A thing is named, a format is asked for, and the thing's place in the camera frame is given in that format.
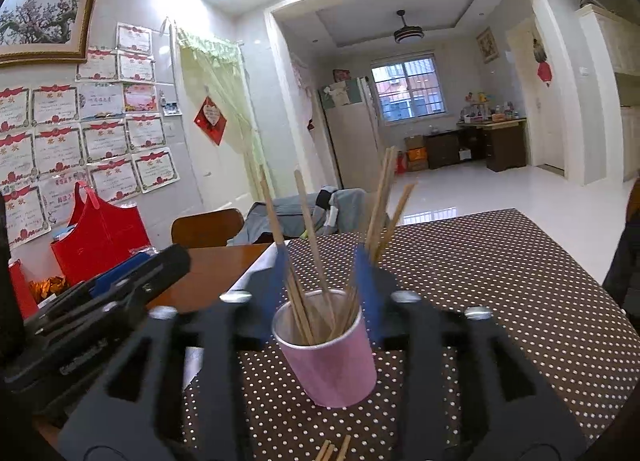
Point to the clutter of desk items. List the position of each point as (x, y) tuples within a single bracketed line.
[(492, 111)]

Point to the brown polka dot mat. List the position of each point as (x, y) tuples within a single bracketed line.
[(475, 261)]

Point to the light green curtain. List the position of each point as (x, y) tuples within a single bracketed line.
[(220, 106)]

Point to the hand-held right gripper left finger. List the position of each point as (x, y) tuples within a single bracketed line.
[(277, 276)]

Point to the wall of framed certificates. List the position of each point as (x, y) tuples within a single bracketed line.
[(100, 141)]

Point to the wooden chair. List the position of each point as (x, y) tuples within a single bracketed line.
[(205, 231)]

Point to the ceiling fan lamp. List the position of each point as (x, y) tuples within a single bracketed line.
[(409, 33)]

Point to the red door ornament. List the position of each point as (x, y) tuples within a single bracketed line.
[(545, 73)]

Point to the red gift bag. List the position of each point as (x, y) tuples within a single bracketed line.
[(100, 236)]

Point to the red paper packet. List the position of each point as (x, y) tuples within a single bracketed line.
[(22, 291)]

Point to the red diamond wall ornament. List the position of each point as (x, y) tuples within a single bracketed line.
[(210, 118)]

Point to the white tall cabinet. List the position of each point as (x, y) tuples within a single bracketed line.
[(605, 41)]

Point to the dark cloth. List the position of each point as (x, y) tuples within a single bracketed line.
[(622, 266)]

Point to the orange wrapped snacks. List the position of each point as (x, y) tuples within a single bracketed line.
[(47, 287)]

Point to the white refrigerator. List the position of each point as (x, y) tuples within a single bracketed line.
[(350, 141)]

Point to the brown cardboard box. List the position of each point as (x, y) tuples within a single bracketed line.
[(414, 142)]

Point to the white door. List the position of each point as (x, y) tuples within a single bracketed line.
[(547, 116)]

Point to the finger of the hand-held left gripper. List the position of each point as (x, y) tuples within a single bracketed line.
[(125, 271), (100, 308)]

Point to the dark wooden desk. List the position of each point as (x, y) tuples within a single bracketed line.
[(505, 146)]

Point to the pink paper cup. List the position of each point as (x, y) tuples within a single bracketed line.
[(330, 371)]

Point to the wooden chopstick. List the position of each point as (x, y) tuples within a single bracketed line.
[(400, 213), (322, 452), (387, 191), (307, 226), (331, 455), (344, 448), (272, 221), (380, 191)]

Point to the small photo card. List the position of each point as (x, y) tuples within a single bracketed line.
[(170, 103)]

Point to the grey jacket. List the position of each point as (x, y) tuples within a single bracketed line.
[(345, 206)]

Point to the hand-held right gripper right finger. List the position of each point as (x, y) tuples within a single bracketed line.
[(367, 286)]

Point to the framed blossom painting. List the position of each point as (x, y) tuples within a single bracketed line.
[(40, 16)]

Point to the barred window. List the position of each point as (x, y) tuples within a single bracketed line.
[(407, 91)]

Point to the red carton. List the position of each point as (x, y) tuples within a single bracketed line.
[(401, 162)]

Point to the small framed wall picture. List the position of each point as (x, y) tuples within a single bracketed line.
[(487, 45)]

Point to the red box on refrigerator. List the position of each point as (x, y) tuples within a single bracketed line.
[(342, 75)]

